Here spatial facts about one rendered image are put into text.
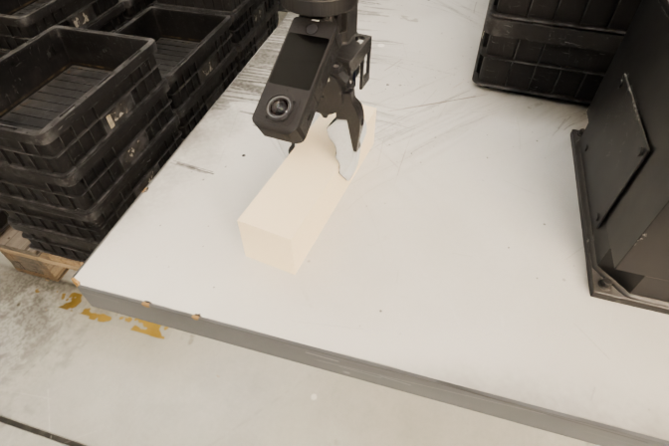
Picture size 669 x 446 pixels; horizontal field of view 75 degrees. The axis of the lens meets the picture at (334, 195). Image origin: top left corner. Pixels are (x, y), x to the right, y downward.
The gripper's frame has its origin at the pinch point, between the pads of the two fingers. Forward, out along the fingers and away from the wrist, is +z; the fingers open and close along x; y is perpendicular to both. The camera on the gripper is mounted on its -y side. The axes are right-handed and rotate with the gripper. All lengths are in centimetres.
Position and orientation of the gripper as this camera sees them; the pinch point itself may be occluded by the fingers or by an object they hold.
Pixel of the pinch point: (316, 167)
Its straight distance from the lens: 51.7
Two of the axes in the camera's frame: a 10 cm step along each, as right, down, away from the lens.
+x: -9.1, -2.9, 2.8
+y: 4.0, -6.5, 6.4
